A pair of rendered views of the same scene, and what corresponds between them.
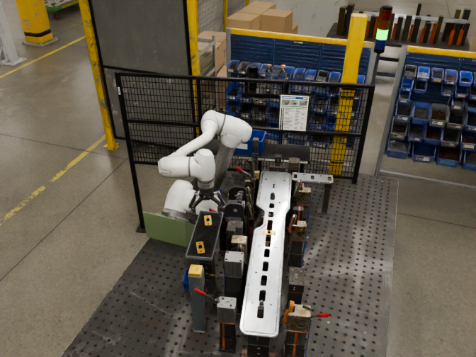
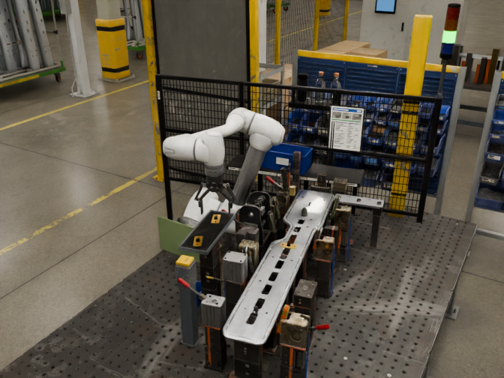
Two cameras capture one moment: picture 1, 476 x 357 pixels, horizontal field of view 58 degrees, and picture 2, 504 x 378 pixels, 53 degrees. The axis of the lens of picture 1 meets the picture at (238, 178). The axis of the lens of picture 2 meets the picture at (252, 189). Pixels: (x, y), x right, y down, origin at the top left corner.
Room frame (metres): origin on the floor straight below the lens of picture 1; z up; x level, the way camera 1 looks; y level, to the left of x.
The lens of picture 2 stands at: (-0.26, -0.44, 2.40)
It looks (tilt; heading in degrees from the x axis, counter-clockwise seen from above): 26 degrees down; 11
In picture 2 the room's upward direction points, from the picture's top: straight up
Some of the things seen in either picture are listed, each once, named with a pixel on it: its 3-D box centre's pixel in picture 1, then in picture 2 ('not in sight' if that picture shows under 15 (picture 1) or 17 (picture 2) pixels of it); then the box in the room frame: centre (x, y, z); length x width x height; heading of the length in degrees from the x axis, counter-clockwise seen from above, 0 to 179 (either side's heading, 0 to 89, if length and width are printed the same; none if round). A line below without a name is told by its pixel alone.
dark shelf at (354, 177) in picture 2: (251, 151); (294, 169); (2.85, -0.10, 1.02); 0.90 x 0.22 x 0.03; 83
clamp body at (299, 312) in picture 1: (297, 332); (294, 352); (1.32, -0.29, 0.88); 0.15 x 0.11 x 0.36; 83
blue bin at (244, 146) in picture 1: (244, 141); (286, 157); (2.86, -0.05, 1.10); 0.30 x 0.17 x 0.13; 77
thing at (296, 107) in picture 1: (293, 112); (346, 128); (2.93, -0.42, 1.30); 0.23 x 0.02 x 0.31; 83
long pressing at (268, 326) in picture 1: (270, 235); (289, 249); (1.91, -0.19, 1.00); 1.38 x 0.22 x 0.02; 173
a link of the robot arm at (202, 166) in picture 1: (202, 163); (210, 147); (1.85, 0.18, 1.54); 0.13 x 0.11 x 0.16; 91
